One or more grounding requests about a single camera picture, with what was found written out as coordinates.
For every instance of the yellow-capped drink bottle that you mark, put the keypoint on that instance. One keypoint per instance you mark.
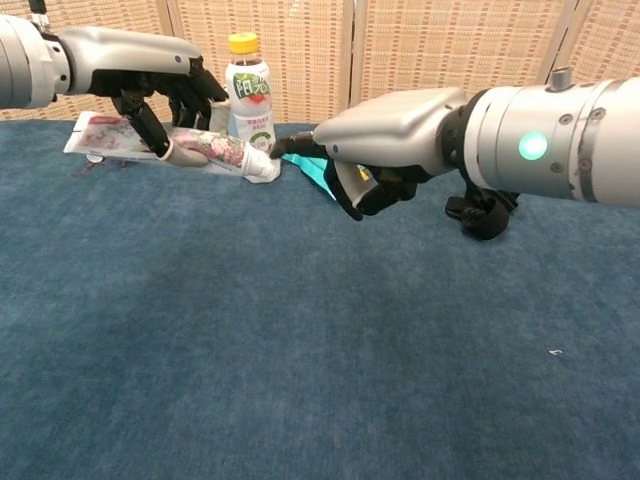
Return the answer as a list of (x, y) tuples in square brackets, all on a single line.
[(250, 90)]

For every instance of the blue felt table cover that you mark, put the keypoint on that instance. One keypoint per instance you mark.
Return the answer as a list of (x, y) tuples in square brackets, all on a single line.
[(320, 325)]

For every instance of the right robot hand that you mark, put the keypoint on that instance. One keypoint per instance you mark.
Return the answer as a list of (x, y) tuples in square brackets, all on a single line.
[(390, 130)]

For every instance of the light blue cup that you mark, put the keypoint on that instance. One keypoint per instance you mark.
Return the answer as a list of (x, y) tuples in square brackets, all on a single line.
[(220, 117)]

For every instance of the dark red grape bunch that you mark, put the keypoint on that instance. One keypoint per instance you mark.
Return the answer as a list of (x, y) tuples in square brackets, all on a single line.
[(85, 171)]

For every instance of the bamboo folding screen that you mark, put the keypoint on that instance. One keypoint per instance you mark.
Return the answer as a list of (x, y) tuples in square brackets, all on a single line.
[(425, 50)]

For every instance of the small white green-capped tube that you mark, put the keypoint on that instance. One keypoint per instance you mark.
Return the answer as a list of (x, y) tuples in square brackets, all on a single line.
[(96, 159)]

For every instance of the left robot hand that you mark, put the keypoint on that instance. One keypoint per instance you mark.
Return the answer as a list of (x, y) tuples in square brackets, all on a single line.
[(130, 55)]

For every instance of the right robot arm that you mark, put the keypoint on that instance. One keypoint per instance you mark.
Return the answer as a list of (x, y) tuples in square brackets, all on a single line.
[(550, 140)]

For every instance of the floral white tube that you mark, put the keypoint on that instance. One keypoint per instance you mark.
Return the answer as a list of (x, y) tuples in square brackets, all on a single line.
[(110, 137)]

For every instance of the teal snack bag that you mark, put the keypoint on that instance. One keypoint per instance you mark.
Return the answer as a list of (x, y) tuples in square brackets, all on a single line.
[(312, 172)]

